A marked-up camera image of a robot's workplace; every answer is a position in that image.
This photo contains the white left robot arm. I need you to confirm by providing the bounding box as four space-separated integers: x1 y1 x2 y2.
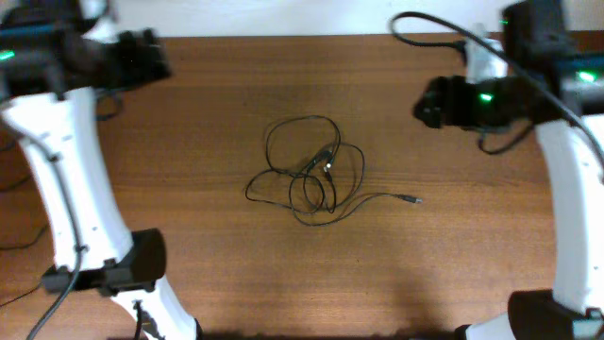
1 1 203 339

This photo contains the black cable bundle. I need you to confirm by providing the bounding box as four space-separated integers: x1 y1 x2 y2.
243 114 424 228

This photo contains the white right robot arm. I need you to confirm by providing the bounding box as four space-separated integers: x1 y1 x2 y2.
413 1 603 339

